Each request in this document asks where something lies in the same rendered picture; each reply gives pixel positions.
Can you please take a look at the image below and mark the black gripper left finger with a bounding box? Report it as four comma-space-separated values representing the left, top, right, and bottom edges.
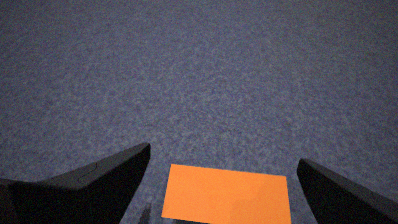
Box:
0, 143, 151, 224

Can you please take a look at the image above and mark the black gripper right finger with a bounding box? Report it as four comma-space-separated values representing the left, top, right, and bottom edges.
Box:
297, 159, 398, 224

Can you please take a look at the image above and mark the orange block with dark square marking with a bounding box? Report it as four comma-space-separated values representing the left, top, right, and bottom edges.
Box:
161, 164, 292, 224

